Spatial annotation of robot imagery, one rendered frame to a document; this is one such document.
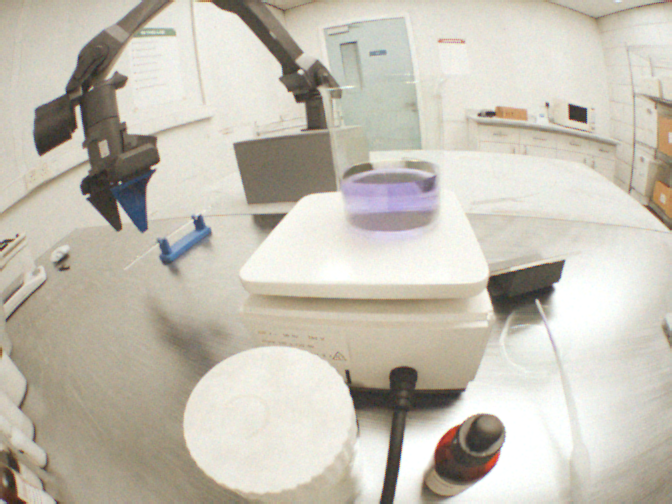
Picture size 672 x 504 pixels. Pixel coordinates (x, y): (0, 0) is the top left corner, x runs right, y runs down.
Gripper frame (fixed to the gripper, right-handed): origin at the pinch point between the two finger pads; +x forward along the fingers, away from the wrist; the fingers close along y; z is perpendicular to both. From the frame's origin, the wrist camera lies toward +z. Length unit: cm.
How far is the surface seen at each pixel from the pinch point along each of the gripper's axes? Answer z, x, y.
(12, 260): -24, 1, 69
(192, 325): -5.2, 10.5, -16.6
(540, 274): 5.2, 8.2, -46.6
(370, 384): -6.8, 8.7, -34.4
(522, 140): 242, 25, -109
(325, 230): -2.1, 1.6, -30.9
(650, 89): 182, -50, -228
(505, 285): 4.8, 9.4, -43.3
